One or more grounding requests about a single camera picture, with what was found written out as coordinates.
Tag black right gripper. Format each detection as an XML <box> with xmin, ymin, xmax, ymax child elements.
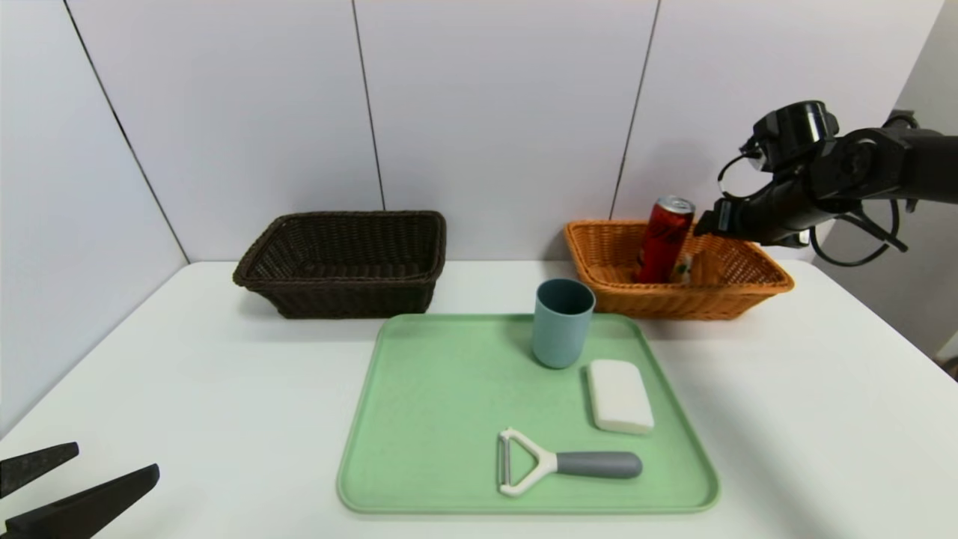
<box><xmin>693</xmin><ymin>180</ymin><xmax>809</xmax><ymax>246</ymax></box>

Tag red soda can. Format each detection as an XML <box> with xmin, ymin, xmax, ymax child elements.
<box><xmin>635</xmin><ymin>195</ymin><xmax>697</xmax><ymax>285</ymax></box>

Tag blue-grey plastic cup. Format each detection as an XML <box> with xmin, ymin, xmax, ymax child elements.
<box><xmin>532</xmin><ymin>278</ymin><xmax>597</xmax><ymax>369</ymax></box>

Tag orange wicker basket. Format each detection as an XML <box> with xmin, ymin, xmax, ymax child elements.
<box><xmin>563</xmin><ymin>219</ymin><xmax>796</xmax><ymax>321</ymax></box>

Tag dark brown wicker basket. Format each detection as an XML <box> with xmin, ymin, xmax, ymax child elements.
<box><xmin>232</xmin><ymin>210</ymin><xmax>448</xmax><ymax>320</ymax></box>

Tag white soap bar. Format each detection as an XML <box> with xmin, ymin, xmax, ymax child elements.
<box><xmin>586</xmin><ymin>359</ymin><xmax>655</xmax><ymax>436</ymax></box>

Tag light green plastic tray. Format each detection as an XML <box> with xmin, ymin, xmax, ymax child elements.
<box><xmin>337</xmin><ymin>313</ymin><xmax>721</xmax><ymax>515</ymax></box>

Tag thin black camera cable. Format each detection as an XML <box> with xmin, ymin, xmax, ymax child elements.
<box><xmin>717</xmin><ymin>150</ymin><xmax>760</xmax><ymax>201</ymax></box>

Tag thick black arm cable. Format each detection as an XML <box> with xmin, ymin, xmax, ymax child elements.
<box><xmin>808</xmin><ymin>198</ymin><xmax>910</xmax><ymax>268</ymax></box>

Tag white peeler with grey handle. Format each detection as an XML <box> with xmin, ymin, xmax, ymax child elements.
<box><xmin>497</xmin><ymin>427</ymin><xmax>644</xmax><ymax>498</ymax></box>

